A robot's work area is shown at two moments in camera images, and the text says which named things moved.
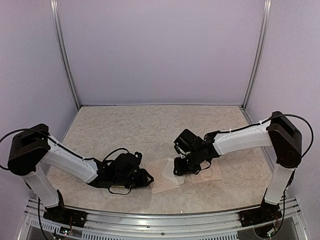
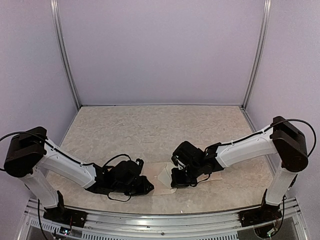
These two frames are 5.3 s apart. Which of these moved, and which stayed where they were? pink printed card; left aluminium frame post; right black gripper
Moved: right black gripper
Stayed: pink printed card; left aluminium frame post
